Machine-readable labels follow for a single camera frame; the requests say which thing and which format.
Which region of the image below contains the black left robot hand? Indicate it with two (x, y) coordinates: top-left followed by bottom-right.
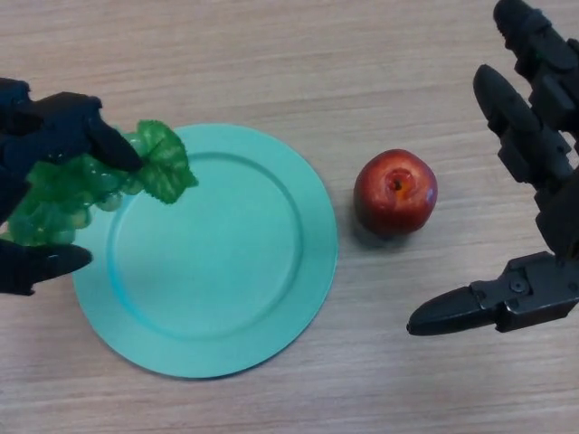
(0, 77), (147, 297)

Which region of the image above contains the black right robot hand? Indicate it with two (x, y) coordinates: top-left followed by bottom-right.
(405, 0), (579, 337)

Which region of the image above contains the green grape bunch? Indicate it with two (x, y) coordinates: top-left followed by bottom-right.
(0, 119), (200, 248)

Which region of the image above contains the round teal plate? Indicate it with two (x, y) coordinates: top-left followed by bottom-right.
(71, 124), (340, 381)

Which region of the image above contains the red apple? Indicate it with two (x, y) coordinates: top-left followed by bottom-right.
(353, 148), (440, 237)

